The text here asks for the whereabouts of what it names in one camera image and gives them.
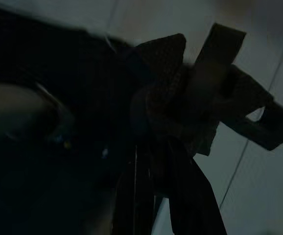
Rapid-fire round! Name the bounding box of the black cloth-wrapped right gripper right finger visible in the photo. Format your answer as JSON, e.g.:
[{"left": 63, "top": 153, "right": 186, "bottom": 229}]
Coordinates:
[{"left": 165, "top": 65, "right": 283, "bottom": 235}]

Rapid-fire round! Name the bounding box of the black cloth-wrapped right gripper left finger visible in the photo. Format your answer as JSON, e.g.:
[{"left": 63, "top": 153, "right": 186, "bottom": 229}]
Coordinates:
[{"left": 114, "top": 33, "right": 189, "bottom": 235}]

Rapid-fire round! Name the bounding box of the dark strip of trash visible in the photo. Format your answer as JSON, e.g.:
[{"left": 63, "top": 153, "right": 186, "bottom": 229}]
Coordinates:
[{"left": 188, "top": 23, "right": 247, "bottom": 100}]

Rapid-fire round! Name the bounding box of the dark robot body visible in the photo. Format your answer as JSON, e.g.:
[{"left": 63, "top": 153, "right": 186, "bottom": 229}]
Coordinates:
[{"left": 0, "top": 4, "right": 142, "bottom": 235}]

